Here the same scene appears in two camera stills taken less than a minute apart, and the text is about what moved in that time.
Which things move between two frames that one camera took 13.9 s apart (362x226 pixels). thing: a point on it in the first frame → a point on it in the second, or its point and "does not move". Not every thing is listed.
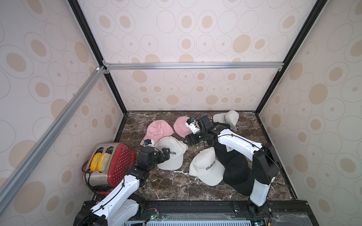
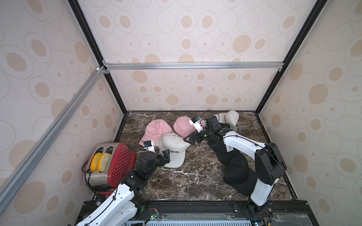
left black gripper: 166,155 does not move
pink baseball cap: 157,129 does not move
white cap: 231,117 does not move
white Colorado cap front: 204,166 → 176,145
